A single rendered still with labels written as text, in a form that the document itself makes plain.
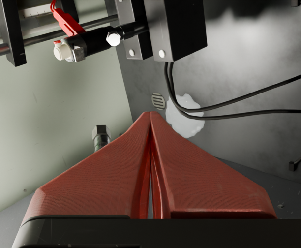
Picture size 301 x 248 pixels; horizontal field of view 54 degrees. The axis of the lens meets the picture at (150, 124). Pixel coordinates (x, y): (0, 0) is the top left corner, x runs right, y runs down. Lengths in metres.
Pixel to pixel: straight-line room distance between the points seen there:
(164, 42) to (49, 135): 0.38
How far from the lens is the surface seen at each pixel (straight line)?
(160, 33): 0.42
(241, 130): 0.59
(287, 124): 0.54
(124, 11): 0.46
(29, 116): 0.67
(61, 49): 0.36
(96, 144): 0.35
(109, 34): 0.38
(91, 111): 0.73
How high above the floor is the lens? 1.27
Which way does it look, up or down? 35 degrees down
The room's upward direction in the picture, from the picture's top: 121 degrees counter-clockwise
